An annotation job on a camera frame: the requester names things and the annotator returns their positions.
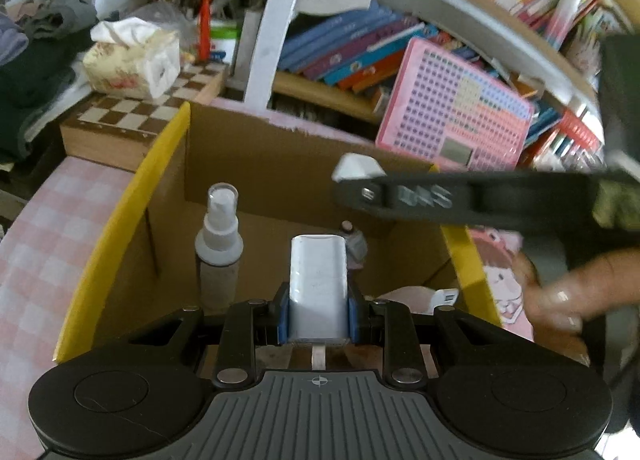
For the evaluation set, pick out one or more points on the wooden chessboard box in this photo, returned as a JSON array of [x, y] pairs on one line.
[[145, 115]]

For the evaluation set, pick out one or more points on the wooden shelf board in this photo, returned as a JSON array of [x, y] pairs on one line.
[[320, 95]]

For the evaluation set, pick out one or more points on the white spray bottle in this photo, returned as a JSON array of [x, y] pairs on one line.
[[218, 250]]

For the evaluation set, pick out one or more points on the pink cartoon printed box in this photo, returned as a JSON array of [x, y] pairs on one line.
[[497, 280]]

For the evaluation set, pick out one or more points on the clear plastic bag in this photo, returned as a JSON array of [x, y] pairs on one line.
[[167, 15]]

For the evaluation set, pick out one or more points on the white barcode packet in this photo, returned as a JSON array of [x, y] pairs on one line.
[[425, 300]]

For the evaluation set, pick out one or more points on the green and white container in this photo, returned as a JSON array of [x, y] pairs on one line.
[[224, 43]]

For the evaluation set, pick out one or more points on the small grey capped bottle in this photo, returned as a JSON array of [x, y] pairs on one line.
[[354, 242]]

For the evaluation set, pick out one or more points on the brown cardboard box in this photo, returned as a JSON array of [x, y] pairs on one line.
[[260, 160]]

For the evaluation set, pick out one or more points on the person's right hand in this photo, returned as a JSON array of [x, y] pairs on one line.
[[570, 300]]

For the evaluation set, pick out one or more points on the white thick book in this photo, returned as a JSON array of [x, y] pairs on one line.
[[330, 3]]

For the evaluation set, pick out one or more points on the dark clothes pile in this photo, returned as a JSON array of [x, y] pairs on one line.
[[35, 65]]

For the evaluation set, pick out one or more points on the pink button learning board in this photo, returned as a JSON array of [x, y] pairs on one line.
[[450, 105]]

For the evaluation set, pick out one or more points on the small white plastic piece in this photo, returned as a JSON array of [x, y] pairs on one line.
[[356, 166]]

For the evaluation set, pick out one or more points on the red glue bottle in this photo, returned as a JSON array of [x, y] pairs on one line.
[[205, 25]]

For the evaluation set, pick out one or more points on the stack of flat books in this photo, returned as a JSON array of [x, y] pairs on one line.
[[350, 50]]

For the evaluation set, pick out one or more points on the floral tissue pack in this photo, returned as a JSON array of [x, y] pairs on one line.
[[132, 60]]

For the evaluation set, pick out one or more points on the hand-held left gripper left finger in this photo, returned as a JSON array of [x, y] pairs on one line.
[[283, 317]]

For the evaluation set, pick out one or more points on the white shelf frame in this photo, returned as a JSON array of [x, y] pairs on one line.
[[277, 25]]

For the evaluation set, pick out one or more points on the row of thin red books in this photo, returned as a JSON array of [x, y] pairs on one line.
[[565, 135]]

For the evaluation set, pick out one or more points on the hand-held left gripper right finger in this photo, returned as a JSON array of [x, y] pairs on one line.
[[354, 317]]

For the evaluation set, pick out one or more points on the pink checked tablecloth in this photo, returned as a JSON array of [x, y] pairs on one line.
[[45, 260]]

